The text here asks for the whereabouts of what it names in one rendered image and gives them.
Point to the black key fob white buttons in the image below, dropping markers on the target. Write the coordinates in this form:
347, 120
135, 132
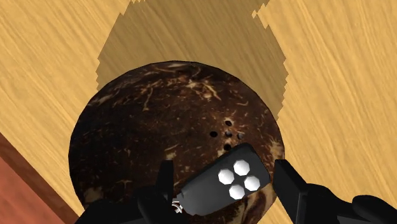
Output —
214, 189

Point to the dark brown coconut shell bowl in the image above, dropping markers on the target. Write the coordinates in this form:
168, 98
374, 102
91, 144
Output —
149, 124

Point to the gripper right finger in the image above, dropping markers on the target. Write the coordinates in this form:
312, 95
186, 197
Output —
294, 192

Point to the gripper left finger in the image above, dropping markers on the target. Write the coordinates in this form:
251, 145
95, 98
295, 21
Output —
165, 183

